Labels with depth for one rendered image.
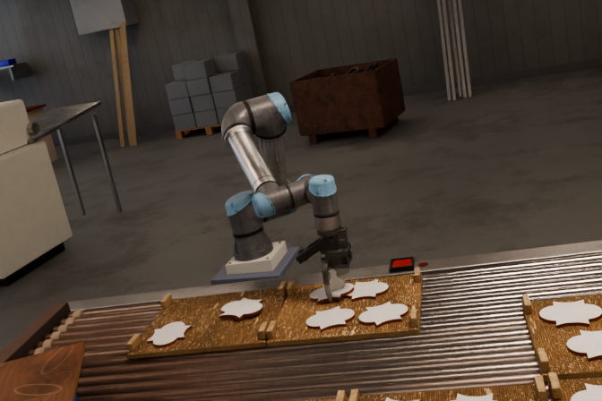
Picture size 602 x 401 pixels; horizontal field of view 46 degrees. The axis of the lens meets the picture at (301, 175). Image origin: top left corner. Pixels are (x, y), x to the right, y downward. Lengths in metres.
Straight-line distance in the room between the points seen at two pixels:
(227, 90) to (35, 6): 4.05
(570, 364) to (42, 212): 5.35
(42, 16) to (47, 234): 7.02
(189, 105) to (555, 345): 9.45
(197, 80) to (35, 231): 4.96
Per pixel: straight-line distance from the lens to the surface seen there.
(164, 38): 11.92
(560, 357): 1.72
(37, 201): 6.46
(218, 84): 10.62
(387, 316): 1.95
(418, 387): 1.70
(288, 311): 2.11
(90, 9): 12.04
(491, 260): 2.29
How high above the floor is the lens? 1.82
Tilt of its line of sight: 14 degrees down
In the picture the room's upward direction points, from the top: 11 degrees counter-clockwise
